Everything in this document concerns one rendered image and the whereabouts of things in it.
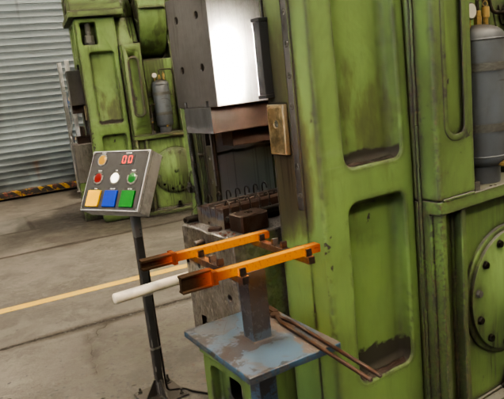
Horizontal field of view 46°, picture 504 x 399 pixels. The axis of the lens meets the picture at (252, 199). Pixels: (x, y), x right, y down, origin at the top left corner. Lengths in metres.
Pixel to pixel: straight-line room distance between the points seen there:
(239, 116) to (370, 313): 0.87
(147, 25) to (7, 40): 3.48
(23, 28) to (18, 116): 1.34
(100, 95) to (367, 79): 5.14
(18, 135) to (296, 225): 8.18
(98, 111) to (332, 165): 5.24
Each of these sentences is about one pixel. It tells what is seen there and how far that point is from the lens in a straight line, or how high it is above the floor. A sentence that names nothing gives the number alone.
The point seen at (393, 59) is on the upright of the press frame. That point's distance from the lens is 2.14.
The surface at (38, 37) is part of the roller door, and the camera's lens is 10.04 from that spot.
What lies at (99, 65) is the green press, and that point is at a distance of 6.99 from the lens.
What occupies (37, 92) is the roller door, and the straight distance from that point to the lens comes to 9.98.
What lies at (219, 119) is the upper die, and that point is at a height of 1.32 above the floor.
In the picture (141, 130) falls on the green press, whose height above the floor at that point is 1.01.
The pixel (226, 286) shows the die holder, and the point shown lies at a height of 0.72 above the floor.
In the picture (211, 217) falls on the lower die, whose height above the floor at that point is 0.95.
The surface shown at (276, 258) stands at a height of 0.97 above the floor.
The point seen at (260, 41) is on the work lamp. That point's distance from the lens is 2.02.
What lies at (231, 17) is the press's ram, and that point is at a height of 1.66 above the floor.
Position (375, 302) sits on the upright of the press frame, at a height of 0.60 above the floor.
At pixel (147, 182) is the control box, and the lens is 2.54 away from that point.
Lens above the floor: 1.45
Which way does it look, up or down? 11 degrees down
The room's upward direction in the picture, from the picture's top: 6 degrees counter-clockwise
